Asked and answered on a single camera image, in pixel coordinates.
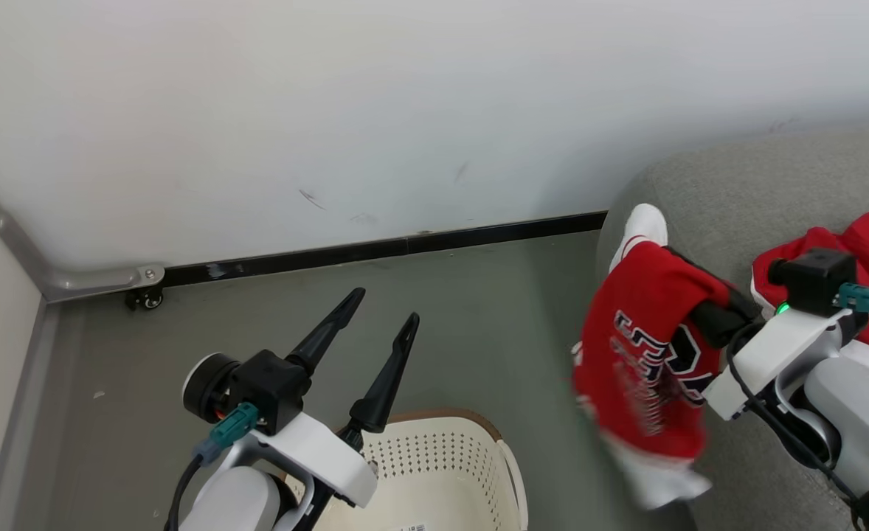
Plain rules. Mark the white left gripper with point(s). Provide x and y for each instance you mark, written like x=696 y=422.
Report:
x=327 y=461

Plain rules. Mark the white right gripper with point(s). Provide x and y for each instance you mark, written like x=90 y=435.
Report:
x=774 y=354

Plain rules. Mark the red white printed jersey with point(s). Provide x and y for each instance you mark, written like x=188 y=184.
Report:
x=641 y=295

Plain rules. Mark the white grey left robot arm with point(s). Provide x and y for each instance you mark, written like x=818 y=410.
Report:
x=235 y=501

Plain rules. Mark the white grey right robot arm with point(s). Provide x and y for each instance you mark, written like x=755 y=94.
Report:
x=862 y=413

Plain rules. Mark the grey fabric sofa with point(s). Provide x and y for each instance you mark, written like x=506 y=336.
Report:
x=737 y=184

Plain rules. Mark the cream perforated laundry basket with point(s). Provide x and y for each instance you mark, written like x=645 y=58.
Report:
x=442 y=472

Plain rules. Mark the small black caster wheel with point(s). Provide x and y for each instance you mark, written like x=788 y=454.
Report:
x=145 y=299

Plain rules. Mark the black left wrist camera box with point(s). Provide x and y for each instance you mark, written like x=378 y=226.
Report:
x=272 y=391

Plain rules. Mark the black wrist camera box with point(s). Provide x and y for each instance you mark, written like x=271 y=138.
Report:
x=811 y=284
x=272 y=391

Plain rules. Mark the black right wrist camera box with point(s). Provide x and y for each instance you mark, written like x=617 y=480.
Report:
x=811 y=284

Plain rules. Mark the black wall baseboard strip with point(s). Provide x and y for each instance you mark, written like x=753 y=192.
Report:
x=375 y=248

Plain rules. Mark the grey metal corner rail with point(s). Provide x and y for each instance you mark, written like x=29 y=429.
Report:
x=95 y=280

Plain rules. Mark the grey metal floor rail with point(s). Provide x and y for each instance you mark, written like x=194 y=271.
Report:
x=21 y=413

